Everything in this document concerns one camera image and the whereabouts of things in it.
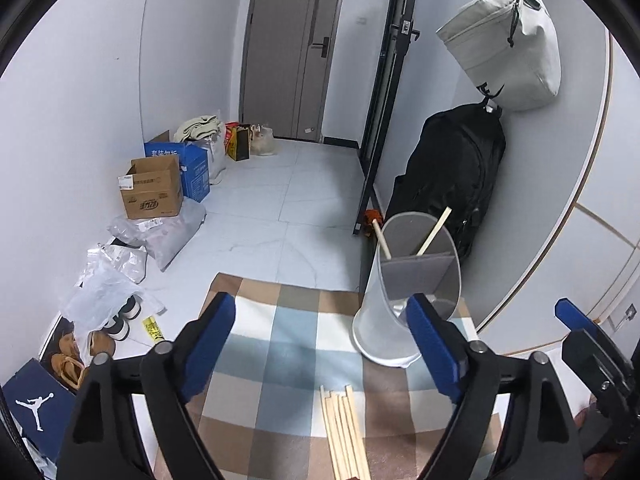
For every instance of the small grey mailer bag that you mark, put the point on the small grey mailer bag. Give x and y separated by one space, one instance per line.
125 230

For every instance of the blue cardboard box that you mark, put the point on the blue cardboard box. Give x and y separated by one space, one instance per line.
197 175

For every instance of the dark blue shoe box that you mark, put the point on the dark blue shoe box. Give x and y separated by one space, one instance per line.
40 410

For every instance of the light grey hanging bag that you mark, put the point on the light grey hanging bag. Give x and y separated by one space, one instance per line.
500 45

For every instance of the beige plastic bag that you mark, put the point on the beige plastic bag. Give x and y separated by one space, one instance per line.
262 142

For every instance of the white sack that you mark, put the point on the white sack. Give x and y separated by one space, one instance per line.
217 155

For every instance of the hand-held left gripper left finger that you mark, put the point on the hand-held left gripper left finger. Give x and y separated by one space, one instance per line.
212 345

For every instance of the wall socket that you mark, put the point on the wall socket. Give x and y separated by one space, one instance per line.
631 311

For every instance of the brown shoe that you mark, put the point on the brown shoe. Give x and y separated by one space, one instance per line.
67 370
102 342

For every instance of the black backpack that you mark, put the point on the black backpack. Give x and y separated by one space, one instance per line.
450 170

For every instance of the wooden chopstick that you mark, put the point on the wooden chopstick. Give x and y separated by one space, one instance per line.
337 435
331 435
382 242
434 232
359 435
350 435
344 435

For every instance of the orange object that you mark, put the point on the orange object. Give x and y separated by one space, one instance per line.
372 217

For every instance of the large grey mailer bag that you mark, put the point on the large grey mailer bag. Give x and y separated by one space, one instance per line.
175 232

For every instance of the yellow label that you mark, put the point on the yellow label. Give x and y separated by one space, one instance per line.
152 329

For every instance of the grey door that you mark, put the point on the grey door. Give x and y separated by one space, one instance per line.
280 60

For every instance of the white shoe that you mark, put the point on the white shoe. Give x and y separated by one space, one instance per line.
117 329
131 307

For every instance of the clear plastic bags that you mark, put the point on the clear plastic bags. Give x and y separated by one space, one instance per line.
107 290

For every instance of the grey utensil holder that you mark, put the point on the grey utensil holder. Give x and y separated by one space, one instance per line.
385 310

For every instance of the brown cardboard box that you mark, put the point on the brown cardboard box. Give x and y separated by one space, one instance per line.
155 195

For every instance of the white bag with beige cloth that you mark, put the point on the white bag with beige cloth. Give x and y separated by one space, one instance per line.
197 127

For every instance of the checked cloth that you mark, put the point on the checked cloth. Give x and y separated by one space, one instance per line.
290 340

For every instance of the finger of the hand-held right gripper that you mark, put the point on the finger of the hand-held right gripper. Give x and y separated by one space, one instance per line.
575 312

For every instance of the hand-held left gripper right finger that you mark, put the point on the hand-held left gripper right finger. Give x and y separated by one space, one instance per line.
435 350

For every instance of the black and yellow bag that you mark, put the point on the black and yellow bag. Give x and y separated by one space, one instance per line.
240 145

